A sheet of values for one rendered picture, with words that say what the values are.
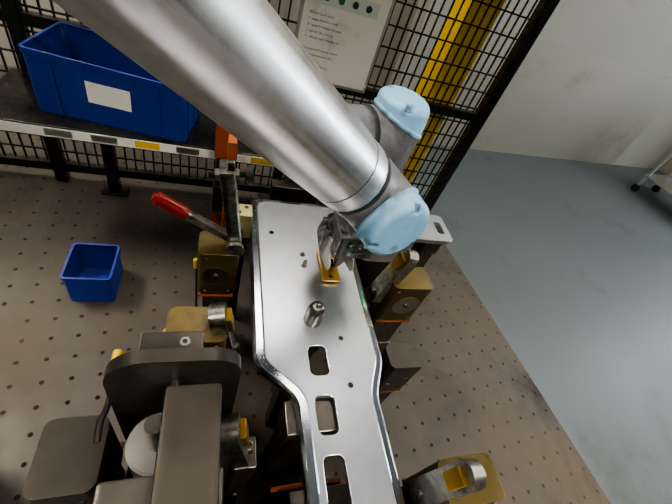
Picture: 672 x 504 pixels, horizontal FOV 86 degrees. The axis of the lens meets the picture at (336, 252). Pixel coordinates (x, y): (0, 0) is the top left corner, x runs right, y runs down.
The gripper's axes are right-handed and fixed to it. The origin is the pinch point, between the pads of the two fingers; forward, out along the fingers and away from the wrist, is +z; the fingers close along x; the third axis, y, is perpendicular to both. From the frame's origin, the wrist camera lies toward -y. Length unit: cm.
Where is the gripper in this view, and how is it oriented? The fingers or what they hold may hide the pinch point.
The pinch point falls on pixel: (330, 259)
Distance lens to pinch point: 72.7
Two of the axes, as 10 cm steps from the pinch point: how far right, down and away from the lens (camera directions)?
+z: -2.8, 6.5, 7.0
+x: 9.4, 0.6, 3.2
